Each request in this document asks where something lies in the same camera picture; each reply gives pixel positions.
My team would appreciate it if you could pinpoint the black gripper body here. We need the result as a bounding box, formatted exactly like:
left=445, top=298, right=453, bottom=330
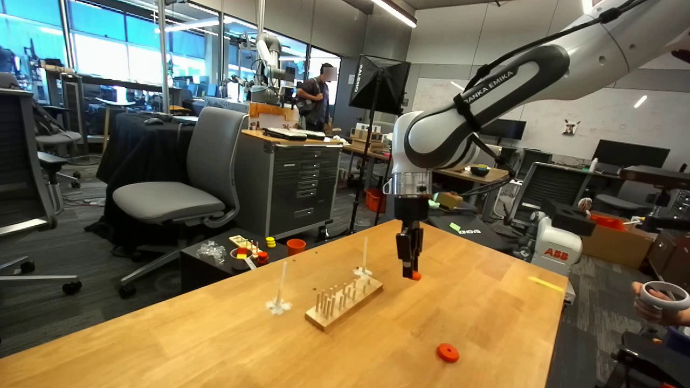
left=393, top=193, right=434, bottom=232

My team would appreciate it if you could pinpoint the black softbox light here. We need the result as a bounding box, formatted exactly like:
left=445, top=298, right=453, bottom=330
left=350, top=58, right=415, bottom=117

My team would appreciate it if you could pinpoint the bystander hand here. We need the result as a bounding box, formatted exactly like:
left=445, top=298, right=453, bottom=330
left=633, top=280, right=690, bottom=330

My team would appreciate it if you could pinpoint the standing person in dark shirt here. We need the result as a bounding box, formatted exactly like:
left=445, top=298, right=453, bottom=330
left=293, top=61, right=339, bottom=136

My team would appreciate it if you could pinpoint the white ABB robot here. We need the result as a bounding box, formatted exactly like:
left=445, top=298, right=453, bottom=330
left=529, top=211, right=588, bottom=277

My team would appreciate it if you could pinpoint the ceiling light strip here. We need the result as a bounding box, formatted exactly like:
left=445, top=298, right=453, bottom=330
left=369, top=0, right=419, bottom=30

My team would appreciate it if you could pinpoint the white tape roll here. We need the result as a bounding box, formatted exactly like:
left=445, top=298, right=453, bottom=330
left=638, top=277, right=690, bottom=313

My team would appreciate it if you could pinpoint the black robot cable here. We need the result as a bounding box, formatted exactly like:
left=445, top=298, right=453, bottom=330
left=453, top=0, right=649, bottom=163

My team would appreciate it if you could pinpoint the stack of trays and papers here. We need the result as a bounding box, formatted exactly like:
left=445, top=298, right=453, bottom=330
left=261, top=126, right=331, bottom=142

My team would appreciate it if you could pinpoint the wooden box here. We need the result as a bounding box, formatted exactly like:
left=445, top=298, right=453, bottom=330
left=249, top=101, right=301, bottom=131

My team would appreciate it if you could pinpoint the yellow tape strip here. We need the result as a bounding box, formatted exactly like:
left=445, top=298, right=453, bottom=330
left=526, top=274, right=570, bottom=296

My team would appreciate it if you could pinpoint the orange bucket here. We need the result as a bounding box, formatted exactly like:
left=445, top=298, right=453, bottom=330
left=363, top=188, right=389, bottom=216

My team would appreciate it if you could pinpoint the flat patterned box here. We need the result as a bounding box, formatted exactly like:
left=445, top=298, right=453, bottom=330
left=227, top=232, right=266, bottom=254

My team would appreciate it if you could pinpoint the gray drawer cabinet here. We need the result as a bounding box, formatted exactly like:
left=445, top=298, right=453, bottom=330
left=235, top=127, right=346, bottom=244

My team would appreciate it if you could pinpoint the black device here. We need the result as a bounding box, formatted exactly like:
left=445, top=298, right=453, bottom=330
left=612, top=336, right=690, bottom=388

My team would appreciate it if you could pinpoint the black light stand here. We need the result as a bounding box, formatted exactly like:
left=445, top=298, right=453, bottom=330
left=348, top=93, right=405, bottom=234

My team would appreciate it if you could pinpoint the clear plastic bag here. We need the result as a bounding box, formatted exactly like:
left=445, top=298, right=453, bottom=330
left=195, top=239, right=229, bottom=265

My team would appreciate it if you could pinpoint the cardboard box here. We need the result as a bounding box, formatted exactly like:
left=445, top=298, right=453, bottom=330
left=580, top=225, right=658, bottom=270

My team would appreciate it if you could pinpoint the dark office chair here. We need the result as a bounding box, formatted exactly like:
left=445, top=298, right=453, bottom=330
left=0, top=86, right=85, bottom=298

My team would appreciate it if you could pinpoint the black monitor screen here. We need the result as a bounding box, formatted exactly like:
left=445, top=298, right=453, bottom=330
left=513, top=160, right=596, bottom=223
left=593, top=138, right=674, bottom=171

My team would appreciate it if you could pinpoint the black low cart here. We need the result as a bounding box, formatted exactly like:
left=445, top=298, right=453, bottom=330
left=179, top=227, right=320, bottom=294

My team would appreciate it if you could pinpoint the clear peg stand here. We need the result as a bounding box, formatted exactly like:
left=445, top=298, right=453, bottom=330
left=353, top=234, right=376, bottom=280
left=266, top=257, right=295, bottom=318

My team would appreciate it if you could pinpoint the gray office chair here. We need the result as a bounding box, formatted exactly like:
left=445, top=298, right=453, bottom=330
left=110, top=106, right=251, bottom=299

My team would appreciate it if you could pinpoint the wooden rack with metal pins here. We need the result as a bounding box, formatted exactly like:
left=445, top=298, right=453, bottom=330
left=304, top=274, right=387, bottom=331

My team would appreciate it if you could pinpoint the red object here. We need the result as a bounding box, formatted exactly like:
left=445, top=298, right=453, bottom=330
left=589, top=211, right=631, bottom=232

